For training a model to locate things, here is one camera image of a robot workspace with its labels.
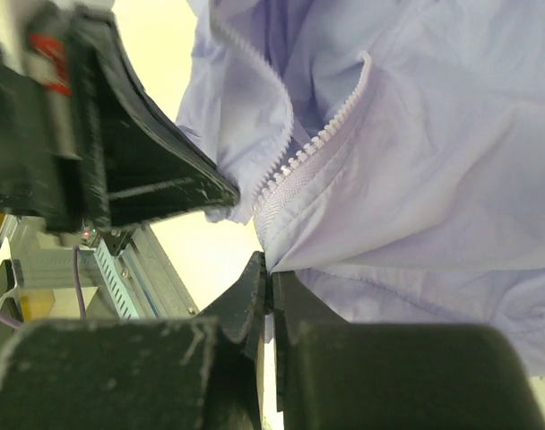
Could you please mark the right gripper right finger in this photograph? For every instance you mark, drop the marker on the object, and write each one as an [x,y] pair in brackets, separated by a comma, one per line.
[334,374]

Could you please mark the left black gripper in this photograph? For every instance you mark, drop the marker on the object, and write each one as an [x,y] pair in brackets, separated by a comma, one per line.
[80,140]

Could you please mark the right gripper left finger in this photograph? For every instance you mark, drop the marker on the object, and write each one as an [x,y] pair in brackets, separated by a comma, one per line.
[203,372]

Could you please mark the lavender zip jacket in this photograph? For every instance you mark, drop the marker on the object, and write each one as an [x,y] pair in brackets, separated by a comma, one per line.
[390,153]

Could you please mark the small electronics board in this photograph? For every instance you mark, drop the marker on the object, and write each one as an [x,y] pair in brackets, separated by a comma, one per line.
[90,237]

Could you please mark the aluminium mounting rail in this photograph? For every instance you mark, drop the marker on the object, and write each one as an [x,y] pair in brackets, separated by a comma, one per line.
[155,289]

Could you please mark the blue slotted cable duct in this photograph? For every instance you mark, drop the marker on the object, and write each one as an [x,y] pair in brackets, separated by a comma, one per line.
[51,283]

